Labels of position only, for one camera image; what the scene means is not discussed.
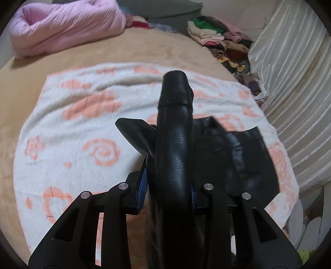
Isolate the grey cushion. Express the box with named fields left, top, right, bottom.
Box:
left=119, top=0, right=203, bottom=33

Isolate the red patterned cloth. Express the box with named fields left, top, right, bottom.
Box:
left=126, top=15, right=153, bottom=29

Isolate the black leather jacket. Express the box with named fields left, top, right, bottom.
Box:
left=115, top=70, right=280, bottom=269

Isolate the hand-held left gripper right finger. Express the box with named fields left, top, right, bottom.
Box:
left=191, top=181, right=303, bottom=269

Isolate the beige bed sheet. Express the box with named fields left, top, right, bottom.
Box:
left=0, top=27, right=249, bottom=259

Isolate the white blanket with pink print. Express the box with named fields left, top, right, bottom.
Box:
left=13, top=62, right=300, bottom=262

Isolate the white plastic object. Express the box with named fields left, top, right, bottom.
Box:
left=288, top=199, right=324, bottom=249

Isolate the pink quilt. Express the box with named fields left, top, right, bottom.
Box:
left=10, top=0, right=127, bottom=59

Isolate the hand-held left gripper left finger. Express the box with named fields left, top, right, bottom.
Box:
left=28, top=158, right=149, bottom=269

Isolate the person's green clothing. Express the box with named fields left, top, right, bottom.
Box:
left=297, top=249, right=321, bottom=263

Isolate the pile of folded clothes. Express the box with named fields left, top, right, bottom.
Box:
left=187, top=16, right=261, bottom=96

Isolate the cream satin cover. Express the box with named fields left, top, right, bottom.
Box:
left=248, top=0, right=331, bottom=192

